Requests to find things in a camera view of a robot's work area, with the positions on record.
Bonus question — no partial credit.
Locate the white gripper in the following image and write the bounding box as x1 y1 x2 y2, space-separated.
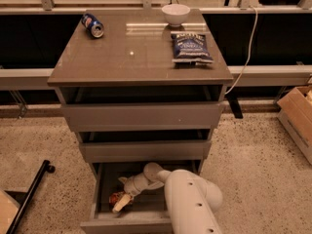
112 174 150 213

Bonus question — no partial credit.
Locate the red coke can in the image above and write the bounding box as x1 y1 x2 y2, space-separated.
109 191 125 207

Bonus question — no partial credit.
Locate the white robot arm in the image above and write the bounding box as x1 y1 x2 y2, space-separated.
112 163 223 234

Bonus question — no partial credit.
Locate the grey bottom drawer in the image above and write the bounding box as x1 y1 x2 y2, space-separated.
80 160 204 234

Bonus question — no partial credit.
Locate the grey drawer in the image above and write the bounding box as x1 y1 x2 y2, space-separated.
57 85 223 132
80 160 204 234
79 129 212 163

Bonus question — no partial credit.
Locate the grey middle drawer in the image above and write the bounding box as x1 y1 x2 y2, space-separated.
79 129 212 163

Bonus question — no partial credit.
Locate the grey top drawer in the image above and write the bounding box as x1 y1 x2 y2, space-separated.
57 85 223 132

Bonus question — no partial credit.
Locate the grey three-drawer cabinet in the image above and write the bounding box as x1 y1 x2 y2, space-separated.
47 8 234 234

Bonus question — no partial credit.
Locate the blue pepsi can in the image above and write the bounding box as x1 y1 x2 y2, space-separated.
81 13 104 38

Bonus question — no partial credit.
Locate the black metal leg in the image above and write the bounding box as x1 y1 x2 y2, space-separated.
5 160 56 234

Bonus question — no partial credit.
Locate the wooden board corner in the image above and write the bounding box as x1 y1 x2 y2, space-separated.
0 189 20 234

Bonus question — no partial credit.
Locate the blue chip bag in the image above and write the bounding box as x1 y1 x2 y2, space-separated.
171 31 214 63

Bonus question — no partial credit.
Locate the white bowl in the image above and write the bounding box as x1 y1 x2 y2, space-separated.
162 4 190 27

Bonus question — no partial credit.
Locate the cardboard box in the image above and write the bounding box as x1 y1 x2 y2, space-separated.
278 86 312 164

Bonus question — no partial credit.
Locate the white cable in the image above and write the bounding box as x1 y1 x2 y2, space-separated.
224 5 258 96

